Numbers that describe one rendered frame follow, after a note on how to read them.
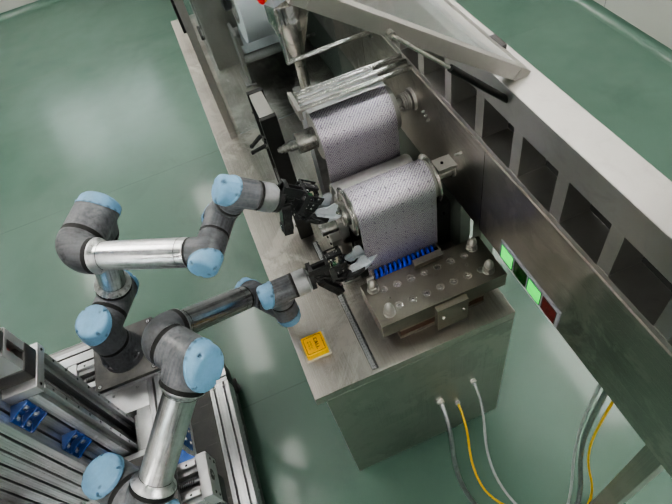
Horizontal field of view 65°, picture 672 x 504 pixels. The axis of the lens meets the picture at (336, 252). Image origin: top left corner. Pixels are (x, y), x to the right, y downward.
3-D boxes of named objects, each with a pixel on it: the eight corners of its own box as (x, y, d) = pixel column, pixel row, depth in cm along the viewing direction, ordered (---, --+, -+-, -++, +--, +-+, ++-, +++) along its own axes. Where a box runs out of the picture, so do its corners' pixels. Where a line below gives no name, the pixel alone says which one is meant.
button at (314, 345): (301, 342, 166) (299, 339, 164) (322, 333, 167) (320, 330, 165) (308, 361, 162) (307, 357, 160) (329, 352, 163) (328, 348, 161)
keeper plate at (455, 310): (435, 325, 161) (434, 306, 152) (464, 312, 162) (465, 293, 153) (438, 332, 159) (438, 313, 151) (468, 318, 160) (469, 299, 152)
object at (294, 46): (299, 140, 225) (262, 12, 180) (329, 128, 227) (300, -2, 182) (310, 159, 217) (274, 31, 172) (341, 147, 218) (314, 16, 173)
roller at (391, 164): (333, 202, 170) (326, 176, 161) (404, 173, 173) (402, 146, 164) (347, 227, 163) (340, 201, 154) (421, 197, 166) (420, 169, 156)
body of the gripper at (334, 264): (349, 262, 149) (309, 278, 148) (353, 279, 156) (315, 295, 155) (339, 243, 154) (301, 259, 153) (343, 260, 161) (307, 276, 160)
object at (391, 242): (368, 272, 164) (360, 234, 149) (436, 243, 166) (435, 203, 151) (369, 273, 163) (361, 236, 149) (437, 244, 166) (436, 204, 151)
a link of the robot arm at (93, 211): (92, 319, 180) (52, 222, 136) (109, 282, 189) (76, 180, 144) (128, 326, 181) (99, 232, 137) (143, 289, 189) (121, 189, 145)
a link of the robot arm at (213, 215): (191, 237, 133) (208, 217, 126) (203, 204, 140) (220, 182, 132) (219, 250, 136) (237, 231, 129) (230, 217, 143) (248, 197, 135)
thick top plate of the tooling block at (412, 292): (362, 296, 164) (360, 285, 160) (477, 247, 168) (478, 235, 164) (383, 337, 155) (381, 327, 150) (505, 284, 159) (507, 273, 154)
